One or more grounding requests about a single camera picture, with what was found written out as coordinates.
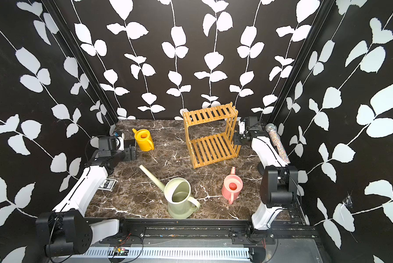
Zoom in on wooden slatted two-tier shelf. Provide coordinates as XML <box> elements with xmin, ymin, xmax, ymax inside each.
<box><xmin>183</xmin><ymin>103</ymin><xmax>241</xmax><ymax>169</ymax></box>

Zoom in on glitter microphone on stand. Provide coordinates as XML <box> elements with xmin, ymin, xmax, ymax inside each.
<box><xmin>252</xmin><ymin>123</ymin><xmax>291</xmax><ymax>175</ymax></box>

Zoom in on white slotted cable duct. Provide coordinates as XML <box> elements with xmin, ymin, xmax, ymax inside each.
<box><xmin>57</xmin><ymin>247</ymin><xmax>250</xmax><ymax>260</ymax></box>

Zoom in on pink plastic watering can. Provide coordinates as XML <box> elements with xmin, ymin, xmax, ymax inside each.
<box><xmin>222</xmin><ymin>167</ymin><xmax>244</xmax><ymax>204</ymax></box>

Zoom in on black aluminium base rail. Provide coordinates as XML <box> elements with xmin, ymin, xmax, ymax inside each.
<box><xmin>99</xmin><ymin>219</ymin><xmax>322</xmax><ymax>247</ymax></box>

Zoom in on black playing card box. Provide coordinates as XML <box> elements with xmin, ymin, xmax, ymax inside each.
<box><xmin>98</xmin><ymin>178</ymin><xmax>118</xmax><ymax>192</ymax></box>

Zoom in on small green circuit board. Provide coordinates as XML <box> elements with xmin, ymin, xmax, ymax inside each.
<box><xmin>112</xmin><ymin>247</ymin><xmax>129</xmax><ymax>258</ymax></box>

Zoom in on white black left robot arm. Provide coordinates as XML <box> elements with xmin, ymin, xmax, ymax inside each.
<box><xmin>35</xmin><ymin>147</ymin><xmax>136</xmax><ymax>262</ymax></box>

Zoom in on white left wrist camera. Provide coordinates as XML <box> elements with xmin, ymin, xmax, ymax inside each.
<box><xmin>98</xmin><ymin>133</ymin><xmax>124</xmax><ymax>152</ymax></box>

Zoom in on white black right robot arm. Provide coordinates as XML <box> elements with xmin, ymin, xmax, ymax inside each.
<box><xmin>233</xmin><ymin>116</ymin><xmax>298</xmax><ymax>230</ymax></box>

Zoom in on light green watering can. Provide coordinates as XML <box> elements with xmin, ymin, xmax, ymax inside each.
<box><xmin>139</xmin><ymin>165</ymin><xmax>201</xmax><ymax>220</ymax></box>

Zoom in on yellow plastic watering can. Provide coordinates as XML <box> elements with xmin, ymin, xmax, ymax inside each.
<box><xmin>133</xmin><ymin>129</ymin><xmax>154</xmax><ymax>152</ymax></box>

